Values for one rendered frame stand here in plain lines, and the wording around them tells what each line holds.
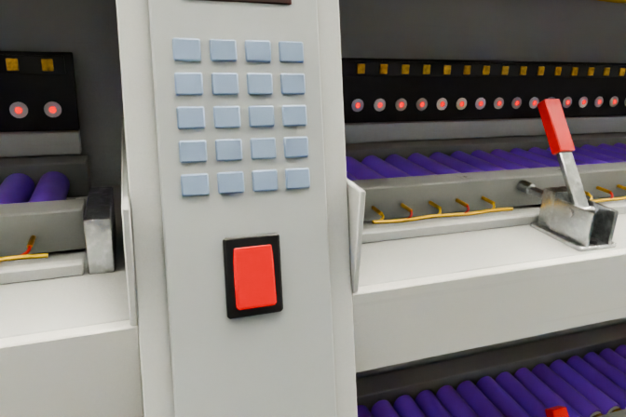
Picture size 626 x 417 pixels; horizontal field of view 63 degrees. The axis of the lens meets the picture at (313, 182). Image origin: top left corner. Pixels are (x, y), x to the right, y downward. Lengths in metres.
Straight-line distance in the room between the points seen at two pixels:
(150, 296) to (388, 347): 0.12
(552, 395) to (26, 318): 0.41
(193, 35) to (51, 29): 0.22
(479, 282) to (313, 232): 0.10
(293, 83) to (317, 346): 0.12
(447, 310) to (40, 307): 0.19
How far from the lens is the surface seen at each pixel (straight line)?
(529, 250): 0.32
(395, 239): 0.30
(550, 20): 0.60
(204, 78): 0.21
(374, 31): 0.48
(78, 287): 0.26
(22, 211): 0.29
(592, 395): 0.53
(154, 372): 0.23
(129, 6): 0.22
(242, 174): 0.21
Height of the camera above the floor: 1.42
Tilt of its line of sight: 3 degrees down
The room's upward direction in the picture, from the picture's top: 3 degrees counter-clockwise
